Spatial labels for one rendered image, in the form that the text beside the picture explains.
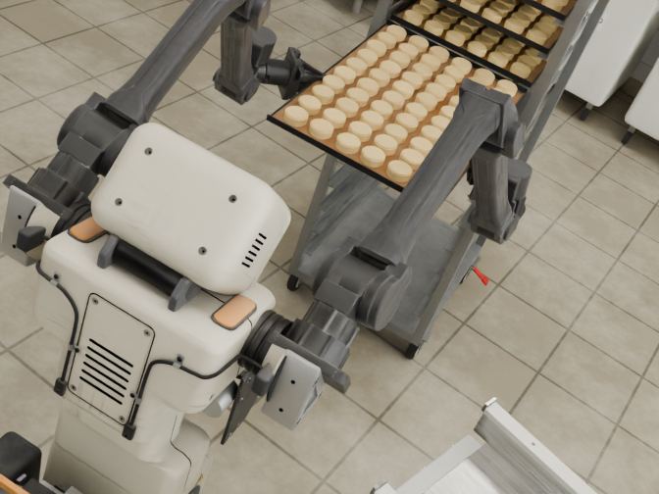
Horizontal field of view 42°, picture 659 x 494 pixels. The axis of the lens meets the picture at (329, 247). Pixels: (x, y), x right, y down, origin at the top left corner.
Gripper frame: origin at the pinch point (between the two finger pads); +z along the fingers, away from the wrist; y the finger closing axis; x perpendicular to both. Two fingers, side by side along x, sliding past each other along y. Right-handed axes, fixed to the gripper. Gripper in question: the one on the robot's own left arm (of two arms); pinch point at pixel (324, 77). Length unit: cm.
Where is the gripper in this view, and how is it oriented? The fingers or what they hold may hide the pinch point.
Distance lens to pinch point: 199.2
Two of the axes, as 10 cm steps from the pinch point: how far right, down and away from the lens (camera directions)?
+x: 2.4, 7.3, -6.4
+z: 9.2, 0.4, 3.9
